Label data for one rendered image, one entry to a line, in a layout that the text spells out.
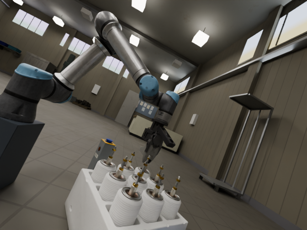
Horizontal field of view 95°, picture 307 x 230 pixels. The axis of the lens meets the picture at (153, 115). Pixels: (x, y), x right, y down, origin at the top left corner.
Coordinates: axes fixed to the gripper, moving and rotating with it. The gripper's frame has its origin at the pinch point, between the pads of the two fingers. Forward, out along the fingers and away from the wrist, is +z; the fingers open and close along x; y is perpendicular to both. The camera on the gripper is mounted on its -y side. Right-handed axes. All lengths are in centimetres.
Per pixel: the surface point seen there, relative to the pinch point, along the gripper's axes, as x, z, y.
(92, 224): 20.5, 21.6, -5.8
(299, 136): -253, -98, -52
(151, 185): -7.2, 10.4, -2.4
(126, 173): 1.5, 10.9, 8.3
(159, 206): 2.6, 10.9, -15.8
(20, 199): 33, 34, 27
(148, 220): 4.5, 16.3, -14.9
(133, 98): -567, -174, 840
